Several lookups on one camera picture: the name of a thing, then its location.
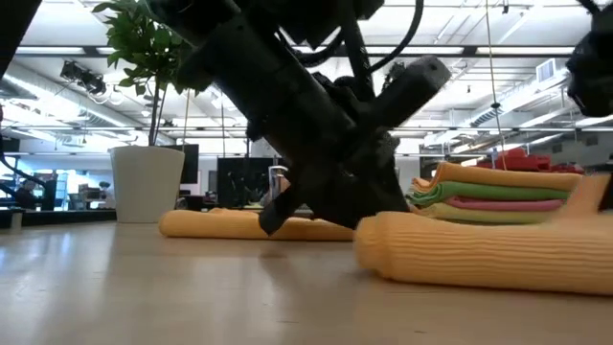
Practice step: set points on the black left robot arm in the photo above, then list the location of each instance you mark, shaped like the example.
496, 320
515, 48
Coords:
239, 57

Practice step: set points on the green leafy plant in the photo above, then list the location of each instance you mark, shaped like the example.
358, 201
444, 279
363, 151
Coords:
143, 43

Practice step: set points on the green microfiber towel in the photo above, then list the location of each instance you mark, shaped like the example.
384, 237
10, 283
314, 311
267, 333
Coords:
479, 192

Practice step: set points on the person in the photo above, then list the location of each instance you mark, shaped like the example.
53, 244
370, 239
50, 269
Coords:
25, 194

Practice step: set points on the red parts bin rack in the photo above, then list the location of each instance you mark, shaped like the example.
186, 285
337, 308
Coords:
522, 162

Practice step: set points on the black ceiling-mounted camera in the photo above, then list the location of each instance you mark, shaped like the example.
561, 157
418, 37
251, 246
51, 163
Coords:
392, 72

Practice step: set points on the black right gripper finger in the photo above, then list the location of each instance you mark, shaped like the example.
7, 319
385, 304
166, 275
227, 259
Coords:
607, 191

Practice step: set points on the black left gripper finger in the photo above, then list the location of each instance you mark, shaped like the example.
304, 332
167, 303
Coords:
364, 196
282, 208

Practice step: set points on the white plant pot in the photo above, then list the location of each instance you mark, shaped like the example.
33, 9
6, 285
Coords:
146, 184

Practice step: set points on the orange microfiber towel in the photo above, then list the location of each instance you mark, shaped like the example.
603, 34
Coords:
215, 225
479, 254
503, 177

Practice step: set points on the pink microfiber towel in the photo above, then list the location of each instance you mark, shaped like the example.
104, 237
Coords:
503, 205

